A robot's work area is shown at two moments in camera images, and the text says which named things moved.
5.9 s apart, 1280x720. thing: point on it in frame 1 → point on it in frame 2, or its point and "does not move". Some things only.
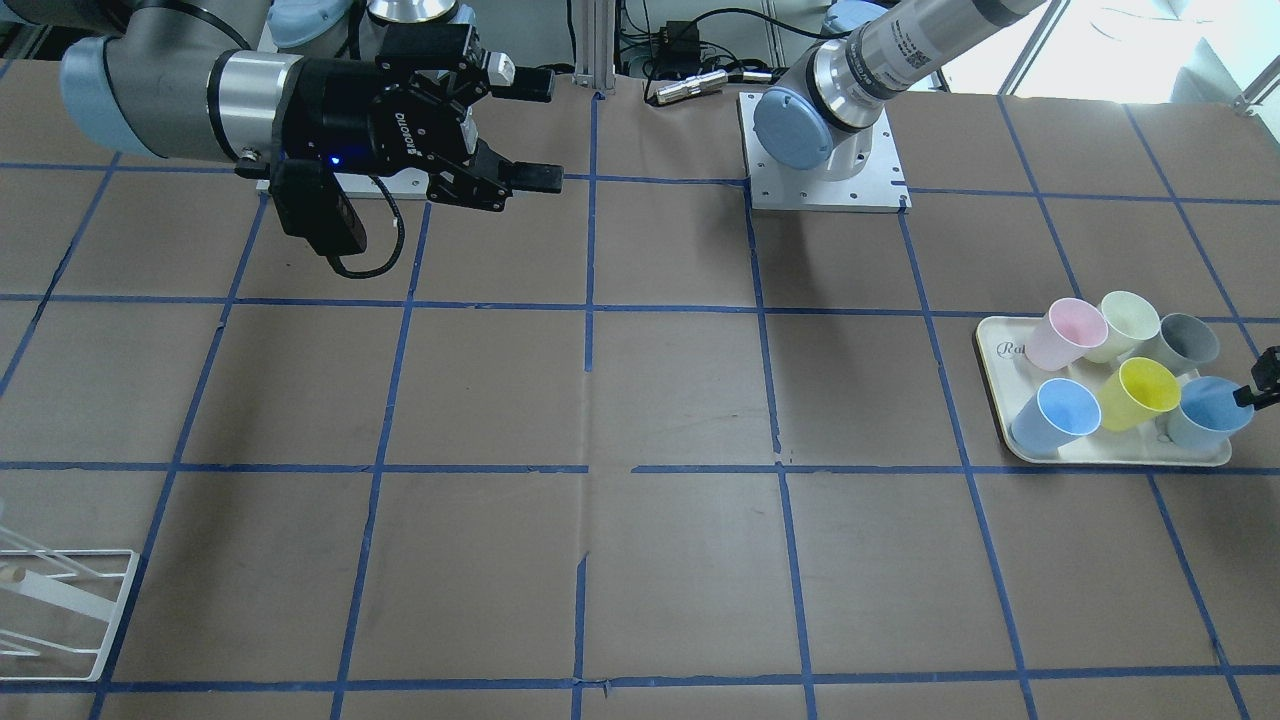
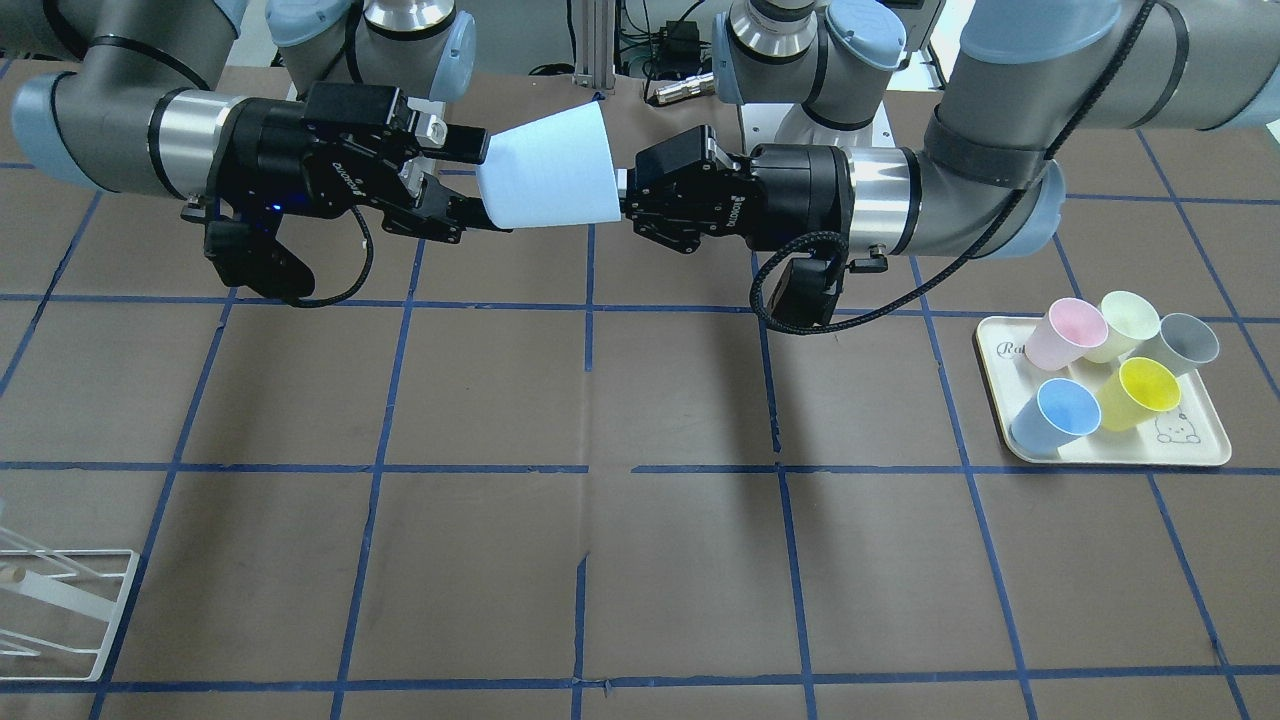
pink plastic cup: x=1069 y=327 does not move
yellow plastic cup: x=1136 y=390 does not move
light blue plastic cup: x=1208 y=413 → x=553 y=170
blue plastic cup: x=1060 y=411 does not move
